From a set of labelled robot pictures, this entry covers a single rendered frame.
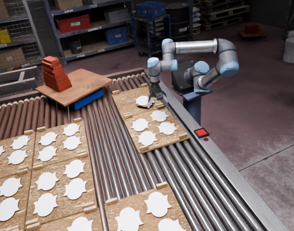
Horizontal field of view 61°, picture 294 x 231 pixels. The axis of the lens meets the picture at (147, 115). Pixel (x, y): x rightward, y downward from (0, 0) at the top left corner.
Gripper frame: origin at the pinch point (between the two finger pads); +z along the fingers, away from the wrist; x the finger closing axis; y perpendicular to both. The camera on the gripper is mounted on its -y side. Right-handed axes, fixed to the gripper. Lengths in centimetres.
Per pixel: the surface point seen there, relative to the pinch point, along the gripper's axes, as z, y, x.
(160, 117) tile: 8.1, -2.1, -0.3
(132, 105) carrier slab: 9.0, 25.6, 13.7
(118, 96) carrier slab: 9, 45, 20
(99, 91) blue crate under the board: 5, 55, 35
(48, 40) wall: 62, 485, 94
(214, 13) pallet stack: 59, 422, -306
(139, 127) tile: 8.2, -7.0, 17.2
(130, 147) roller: 10.6, -21.8, 28.8
